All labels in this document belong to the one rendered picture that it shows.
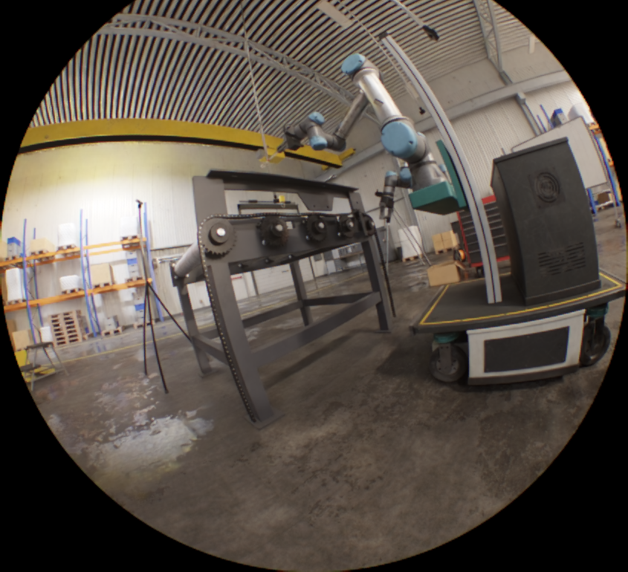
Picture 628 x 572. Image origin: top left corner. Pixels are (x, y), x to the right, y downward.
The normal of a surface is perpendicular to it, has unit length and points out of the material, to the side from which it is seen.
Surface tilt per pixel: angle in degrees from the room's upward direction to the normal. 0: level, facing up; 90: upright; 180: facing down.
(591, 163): 90
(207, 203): 90
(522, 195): 90
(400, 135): 97
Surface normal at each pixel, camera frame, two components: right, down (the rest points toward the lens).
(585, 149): -0.91, 0.21
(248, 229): 0.68, -0.20
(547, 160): -0.68, 0.14
